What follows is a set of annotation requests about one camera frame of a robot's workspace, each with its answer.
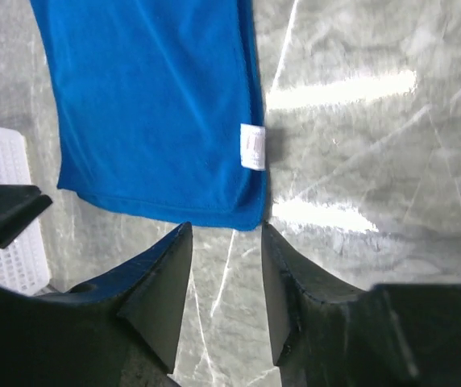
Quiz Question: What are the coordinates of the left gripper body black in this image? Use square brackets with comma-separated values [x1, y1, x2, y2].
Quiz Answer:
[0, 185, 52, 249]

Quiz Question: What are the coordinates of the white towel care label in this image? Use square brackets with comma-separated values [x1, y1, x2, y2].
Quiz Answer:
[239, 123, 266, 171]

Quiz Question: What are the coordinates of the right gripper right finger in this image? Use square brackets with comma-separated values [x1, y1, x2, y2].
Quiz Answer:
[261, 223, 461, 386]

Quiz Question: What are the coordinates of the blue towel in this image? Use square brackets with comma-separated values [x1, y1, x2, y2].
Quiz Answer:
[31, 1, 268, 231]

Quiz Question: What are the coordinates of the white perforated plastic basket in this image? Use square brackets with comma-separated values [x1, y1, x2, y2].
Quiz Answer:
[0, 128, 52, 296]

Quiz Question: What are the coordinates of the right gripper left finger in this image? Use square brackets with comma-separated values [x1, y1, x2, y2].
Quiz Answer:
[0, 223, 193, 386]

